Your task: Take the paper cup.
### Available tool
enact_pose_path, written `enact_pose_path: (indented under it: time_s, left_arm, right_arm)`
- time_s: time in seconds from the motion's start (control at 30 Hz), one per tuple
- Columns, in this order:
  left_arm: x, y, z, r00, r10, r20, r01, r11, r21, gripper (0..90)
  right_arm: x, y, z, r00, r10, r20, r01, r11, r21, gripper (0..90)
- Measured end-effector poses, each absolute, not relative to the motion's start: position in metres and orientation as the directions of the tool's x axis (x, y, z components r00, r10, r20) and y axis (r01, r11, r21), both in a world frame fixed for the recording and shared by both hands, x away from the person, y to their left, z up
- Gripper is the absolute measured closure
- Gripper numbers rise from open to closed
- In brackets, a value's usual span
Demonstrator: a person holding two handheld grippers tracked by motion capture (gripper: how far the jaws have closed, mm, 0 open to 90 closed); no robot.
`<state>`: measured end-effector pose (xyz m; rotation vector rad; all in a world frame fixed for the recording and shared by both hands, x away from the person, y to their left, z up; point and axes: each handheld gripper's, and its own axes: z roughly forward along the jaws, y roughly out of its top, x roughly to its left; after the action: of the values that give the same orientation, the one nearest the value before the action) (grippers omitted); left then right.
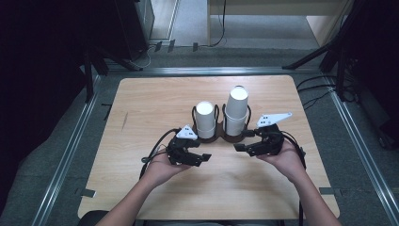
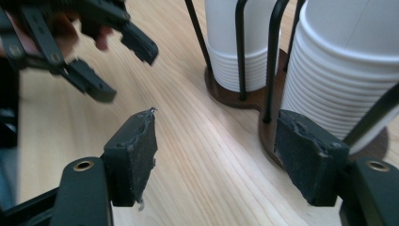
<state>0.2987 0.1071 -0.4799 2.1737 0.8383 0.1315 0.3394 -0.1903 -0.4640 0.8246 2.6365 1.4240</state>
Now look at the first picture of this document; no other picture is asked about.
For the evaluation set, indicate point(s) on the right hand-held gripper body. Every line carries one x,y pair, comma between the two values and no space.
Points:
271,138

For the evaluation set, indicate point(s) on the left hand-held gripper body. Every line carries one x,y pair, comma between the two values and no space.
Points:
178,147

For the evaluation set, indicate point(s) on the white paper cup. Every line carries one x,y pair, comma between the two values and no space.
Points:
205,121

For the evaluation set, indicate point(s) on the tall stack of paper cups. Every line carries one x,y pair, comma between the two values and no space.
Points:
236,109

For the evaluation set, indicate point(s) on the person's left hand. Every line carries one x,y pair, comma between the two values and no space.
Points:
163,171

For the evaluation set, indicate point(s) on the grey tape strip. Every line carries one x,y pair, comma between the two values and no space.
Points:
195,46
329,191
171,45
158,46
88,193

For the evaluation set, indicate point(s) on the black tripod stand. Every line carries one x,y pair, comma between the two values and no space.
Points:
316,51

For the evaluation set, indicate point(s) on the person's dark clothing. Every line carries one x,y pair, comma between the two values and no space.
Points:
91,219

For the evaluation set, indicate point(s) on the black metal stand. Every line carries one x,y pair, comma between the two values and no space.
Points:
89,75

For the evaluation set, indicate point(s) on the black equipment rack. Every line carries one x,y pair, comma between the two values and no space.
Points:
376,78

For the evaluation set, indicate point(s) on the beige wooden cabinet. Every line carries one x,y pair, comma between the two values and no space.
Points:
269,6

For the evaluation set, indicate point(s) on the dark computer tower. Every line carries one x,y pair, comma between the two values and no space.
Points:
138,25

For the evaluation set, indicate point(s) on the aluminium frame rail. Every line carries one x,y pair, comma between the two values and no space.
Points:
216,71
67,153
360,147

